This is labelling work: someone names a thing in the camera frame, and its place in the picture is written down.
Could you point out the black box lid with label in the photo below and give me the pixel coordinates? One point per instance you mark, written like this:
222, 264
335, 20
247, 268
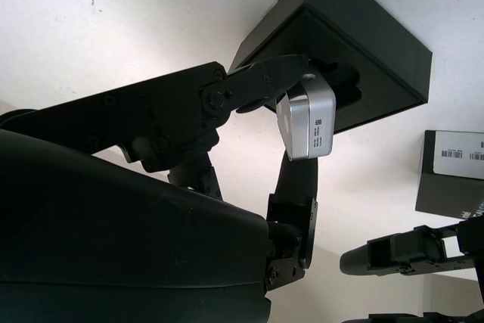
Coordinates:
446, 194

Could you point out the black camera box base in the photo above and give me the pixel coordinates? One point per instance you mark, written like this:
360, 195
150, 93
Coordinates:
359, 35

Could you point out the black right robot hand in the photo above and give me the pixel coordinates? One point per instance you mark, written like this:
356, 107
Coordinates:
113, 232

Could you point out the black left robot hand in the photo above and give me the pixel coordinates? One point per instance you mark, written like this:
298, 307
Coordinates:
416, 251

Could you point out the small silver cube camera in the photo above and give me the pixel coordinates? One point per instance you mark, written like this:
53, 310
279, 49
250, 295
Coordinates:
302, 126

